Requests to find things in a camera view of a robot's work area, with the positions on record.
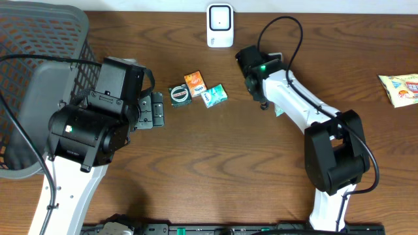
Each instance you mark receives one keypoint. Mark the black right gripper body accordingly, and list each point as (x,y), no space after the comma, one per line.
(256,97)

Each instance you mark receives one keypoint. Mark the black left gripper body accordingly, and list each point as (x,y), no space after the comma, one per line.
(145,117)

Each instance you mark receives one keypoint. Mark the teal wipes pouch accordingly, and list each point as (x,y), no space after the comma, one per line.
(278,110)

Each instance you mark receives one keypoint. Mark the dark green round-label box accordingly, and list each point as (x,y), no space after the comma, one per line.
(180,95)

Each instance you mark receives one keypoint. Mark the small teal tissue pack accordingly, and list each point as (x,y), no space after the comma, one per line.
(214,96)

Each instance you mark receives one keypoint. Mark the orange small tissue pack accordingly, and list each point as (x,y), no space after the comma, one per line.
(195,83)

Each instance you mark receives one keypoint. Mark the yellow wet wipes pack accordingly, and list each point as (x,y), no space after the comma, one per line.
(400,89)

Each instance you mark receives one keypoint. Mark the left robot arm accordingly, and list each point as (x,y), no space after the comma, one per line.
(80,146)

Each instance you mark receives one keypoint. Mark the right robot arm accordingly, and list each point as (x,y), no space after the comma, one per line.
(335,154)

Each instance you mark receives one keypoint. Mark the white barcode scanner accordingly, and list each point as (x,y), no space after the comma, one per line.
(219,25)

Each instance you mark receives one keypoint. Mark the grey plastic shopping basket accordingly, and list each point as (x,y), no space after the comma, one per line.
(35,88)

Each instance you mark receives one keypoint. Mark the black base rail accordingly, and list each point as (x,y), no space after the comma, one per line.
(121,224)

